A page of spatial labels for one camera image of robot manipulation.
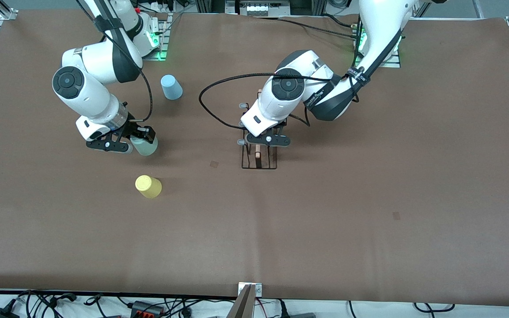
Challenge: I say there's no pale green plastic cup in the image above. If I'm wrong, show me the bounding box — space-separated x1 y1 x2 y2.
131 135 158 156

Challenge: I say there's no light blue plastic cup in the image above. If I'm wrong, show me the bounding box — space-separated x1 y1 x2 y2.
160 74 183 101

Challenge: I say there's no tangled black cable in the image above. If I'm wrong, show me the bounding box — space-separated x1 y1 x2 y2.
16 290 105 318

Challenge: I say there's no thick black cable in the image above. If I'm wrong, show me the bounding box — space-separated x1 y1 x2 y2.
321 12 360 29

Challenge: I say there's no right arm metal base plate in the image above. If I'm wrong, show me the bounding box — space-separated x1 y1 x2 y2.
142 13 169 61

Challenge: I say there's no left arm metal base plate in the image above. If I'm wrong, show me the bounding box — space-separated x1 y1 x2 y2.
354 26 402 68

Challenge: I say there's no silver metal bracket plate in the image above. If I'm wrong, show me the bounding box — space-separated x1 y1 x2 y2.
238 283 263 297

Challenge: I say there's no brown table cover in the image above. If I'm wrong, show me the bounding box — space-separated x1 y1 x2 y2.
0 10 509 305

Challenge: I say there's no black wire cup holder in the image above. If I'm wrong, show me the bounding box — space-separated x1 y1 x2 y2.
237 88 278 170

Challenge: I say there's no grey aluminium beam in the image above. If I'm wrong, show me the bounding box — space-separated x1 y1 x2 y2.
227 284 257 318

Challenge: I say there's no yellow plastic cup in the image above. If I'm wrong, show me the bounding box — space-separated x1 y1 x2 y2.
135 175 163 199

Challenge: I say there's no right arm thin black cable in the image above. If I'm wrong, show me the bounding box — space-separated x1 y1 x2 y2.
77 0 154 122

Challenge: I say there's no black orange connector box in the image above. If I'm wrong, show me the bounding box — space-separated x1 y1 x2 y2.
131 300 164 317

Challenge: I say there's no grey power strip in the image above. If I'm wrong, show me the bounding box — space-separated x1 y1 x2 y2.
236 0 291 17

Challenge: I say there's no black cable loop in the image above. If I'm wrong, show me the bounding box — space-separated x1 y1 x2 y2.
414 302 456 313

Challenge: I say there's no long black braided cable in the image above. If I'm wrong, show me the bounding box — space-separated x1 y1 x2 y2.
254 16 361 41

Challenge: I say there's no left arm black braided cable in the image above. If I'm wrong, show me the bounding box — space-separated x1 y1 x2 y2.
199 13 407 129

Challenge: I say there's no white power strip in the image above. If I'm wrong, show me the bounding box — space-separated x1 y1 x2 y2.
146 0 175 13

